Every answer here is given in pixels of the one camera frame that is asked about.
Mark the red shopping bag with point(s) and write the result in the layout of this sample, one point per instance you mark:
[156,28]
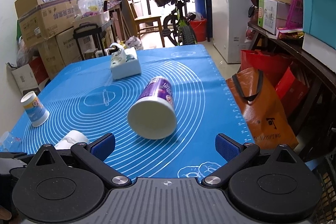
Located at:
[287,77]

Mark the teal plastic storage bin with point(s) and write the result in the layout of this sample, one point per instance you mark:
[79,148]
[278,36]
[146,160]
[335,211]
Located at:
[319,20]

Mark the top cardboard box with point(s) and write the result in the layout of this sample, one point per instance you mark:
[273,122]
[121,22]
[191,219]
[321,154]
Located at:
[40,20]

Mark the purple paper cup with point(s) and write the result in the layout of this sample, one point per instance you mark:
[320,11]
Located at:
[153,116]

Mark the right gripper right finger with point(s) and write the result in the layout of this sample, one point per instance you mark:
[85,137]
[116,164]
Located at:
[238,157]

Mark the white chest freezer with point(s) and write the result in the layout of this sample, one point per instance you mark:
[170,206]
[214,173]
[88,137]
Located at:
[230,21]

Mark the white grey paper cup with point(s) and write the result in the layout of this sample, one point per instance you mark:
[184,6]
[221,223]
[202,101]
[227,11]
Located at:
[71,139]

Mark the green black bicycle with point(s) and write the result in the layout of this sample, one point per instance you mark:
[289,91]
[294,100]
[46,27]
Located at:
[176,26]

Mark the green white product box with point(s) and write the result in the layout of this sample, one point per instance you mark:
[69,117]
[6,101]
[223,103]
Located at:
[272,15]

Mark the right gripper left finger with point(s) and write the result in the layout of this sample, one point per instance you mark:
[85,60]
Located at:
[92,156]

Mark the lower cardboard box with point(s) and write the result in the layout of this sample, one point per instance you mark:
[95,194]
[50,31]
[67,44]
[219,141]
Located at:
[58,52]

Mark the wooden chair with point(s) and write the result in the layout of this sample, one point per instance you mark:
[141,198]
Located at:
[145,24]

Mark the white tissue box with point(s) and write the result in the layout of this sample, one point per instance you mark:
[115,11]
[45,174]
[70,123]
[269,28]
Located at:
[124,62]

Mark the blue yellow paper cup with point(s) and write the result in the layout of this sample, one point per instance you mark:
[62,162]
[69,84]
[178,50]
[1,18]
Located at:
[35,110]

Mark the orange shopping bag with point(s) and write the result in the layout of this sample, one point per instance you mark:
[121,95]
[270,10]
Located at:
[261,108]

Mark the clear plastic cup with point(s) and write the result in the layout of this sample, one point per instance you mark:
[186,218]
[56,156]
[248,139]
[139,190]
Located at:
[10,143]

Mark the pink plastic basket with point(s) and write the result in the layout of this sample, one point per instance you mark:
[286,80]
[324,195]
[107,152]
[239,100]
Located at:
[295,14]

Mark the black utility cart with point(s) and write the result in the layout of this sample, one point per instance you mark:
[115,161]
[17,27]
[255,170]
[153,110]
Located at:
[93,32]

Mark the blue water barrel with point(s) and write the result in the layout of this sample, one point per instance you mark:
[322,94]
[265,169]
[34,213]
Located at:
[204,7]

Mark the blue silicone baking mat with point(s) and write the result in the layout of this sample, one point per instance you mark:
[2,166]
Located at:
[84,97]

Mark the red plastic bucket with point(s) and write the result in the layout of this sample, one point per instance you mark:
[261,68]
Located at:
[200,29]

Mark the white red cardboard box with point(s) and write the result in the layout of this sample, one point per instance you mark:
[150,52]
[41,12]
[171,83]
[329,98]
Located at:
[30,77]

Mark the dark wooden shelf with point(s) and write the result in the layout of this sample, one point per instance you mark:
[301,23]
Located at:
[313,120]

